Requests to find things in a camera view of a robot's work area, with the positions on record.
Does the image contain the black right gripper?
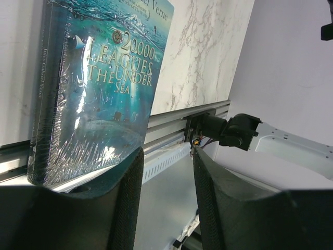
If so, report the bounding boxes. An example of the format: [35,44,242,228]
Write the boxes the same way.
[321,23,333,41]

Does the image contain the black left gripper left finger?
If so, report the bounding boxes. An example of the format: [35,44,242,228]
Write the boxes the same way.
[1,147,144,249]

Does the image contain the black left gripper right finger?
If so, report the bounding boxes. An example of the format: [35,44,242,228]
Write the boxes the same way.
[193,147,332,249]

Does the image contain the teal ocean cover book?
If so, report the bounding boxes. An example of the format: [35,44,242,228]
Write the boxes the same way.
[27,1,174,185]

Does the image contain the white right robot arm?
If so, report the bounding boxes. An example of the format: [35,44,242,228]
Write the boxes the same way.
[226,23,332,181]

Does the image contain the white slotted cable duct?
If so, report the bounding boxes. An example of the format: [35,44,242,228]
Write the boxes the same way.
[142,143,190,184]

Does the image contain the aluminium mounting rail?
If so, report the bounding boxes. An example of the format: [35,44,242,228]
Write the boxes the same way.
[0,100,232,193]

